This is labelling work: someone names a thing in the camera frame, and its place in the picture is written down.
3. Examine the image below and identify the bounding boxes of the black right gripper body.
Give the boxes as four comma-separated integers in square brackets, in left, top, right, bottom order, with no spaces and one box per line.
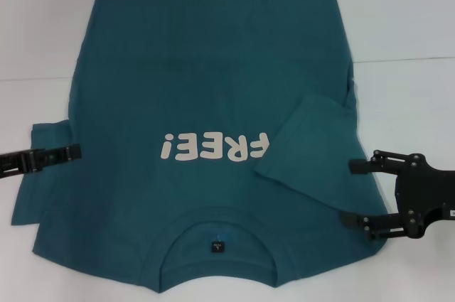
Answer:
[393,154,455,239]

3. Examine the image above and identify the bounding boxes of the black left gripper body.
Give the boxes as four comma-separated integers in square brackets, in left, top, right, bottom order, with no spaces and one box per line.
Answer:
[0,151,24,179]

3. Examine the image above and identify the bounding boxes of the teal t-shirt with FREE print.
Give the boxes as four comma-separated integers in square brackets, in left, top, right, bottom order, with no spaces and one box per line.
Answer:
[9,0,388,284]

